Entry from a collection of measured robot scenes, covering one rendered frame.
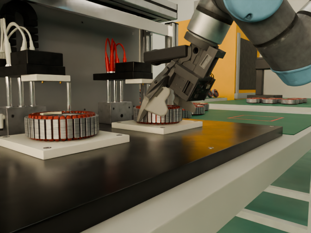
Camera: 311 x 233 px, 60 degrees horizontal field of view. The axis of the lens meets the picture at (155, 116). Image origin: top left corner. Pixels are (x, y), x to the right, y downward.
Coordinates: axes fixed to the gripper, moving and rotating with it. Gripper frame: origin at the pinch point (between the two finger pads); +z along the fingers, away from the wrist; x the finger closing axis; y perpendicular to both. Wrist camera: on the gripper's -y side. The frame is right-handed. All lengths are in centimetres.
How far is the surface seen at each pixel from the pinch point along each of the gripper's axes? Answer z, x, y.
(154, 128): -1.6, -7.5, 5.7
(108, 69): -2.7, -1.7, -18.1
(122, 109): 4.8, 0.2, -10.5
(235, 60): 20, 323, -127
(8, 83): 0.5, -26.6, -15.3
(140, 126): 0.1, -7.5, 2.5
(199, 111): 11, 49, -13
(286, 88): 40, 508, -87
